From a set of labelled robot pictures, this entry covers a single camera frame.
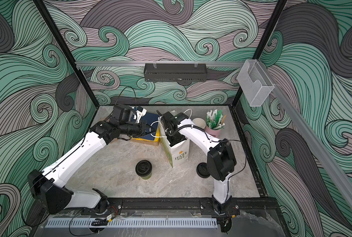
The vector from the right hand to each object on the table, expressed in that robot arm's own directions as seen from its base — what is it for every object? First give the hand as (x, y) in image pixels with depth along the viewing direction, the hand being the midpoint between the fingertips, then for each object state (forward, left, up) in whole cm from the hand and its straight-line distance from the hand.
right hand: (174, 146), depth 84 cm
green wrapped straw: (+18, -27, +6) cm, 32 cm away
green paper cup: (-15, +15, -8) cm, 23 cm away
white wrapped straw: (+18, -23, +8) cm, 30 cm away
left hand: (0, +9, +18) cm, 20 cm away
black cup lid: (-13, +16, 0) cm, 21 cm away
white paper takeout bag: (-7, -2, +5) cm, 8 cm away
